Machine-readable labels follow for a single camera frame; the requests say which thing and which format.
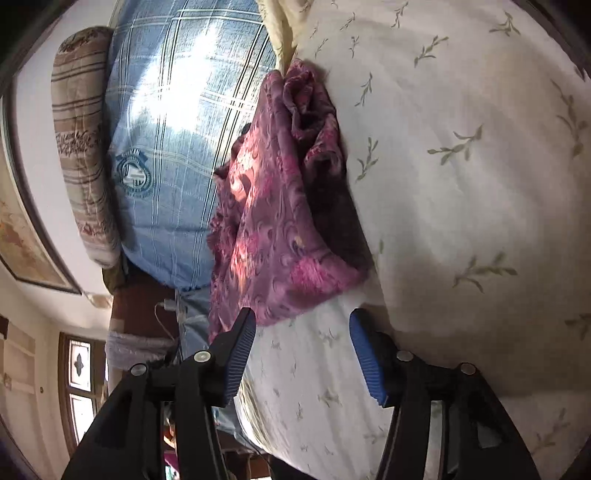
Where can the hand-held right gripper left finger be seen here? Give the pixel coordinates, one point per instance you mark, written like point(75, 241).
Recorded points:
point(238, 350)

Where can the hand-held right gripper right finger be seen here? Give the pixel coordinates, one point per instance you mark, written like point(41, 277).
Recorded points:
point(367, 355)

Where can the purple floral garment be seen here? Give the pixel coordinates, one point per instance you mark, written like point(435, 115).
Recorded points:
point(277, 221)

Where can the white phone charger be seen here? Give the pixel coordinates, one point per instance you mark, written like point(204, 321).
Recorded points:
point(167, 304)

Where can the grey hanging cloth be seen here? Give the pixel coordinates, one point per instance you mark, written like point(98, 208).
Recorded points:
point(134, 346)

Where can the brown wooden headboard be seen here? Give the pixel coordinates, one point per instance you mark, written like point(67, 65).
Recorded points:
point(138, 309)

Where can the dark olive cloth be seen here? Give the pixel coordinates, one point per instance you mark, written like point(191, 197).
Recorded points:
point(113, 277)

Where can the wooden stained glass window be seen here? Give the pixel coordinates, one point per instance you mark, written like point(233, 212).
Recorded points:
point(81, 364)

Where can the white leaf-print bed sheet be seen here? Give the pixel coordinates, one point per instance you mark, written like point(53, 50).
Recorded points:
point(461, 184)

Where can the blue plaid pillow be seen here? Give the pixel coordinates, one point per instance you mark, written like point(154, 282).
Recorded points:
point(175, 115)

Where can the brown striped bolster pillow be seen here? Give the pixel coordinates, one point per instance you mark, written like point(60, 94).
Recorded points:
point(78, 138)

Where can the cream cloth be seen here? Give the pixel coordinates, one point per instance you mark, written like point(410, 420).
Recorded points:
point(277, 27)

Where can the framed wall picture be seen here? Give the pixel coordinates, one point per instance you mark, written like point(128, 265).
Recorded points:
point(23, 240)

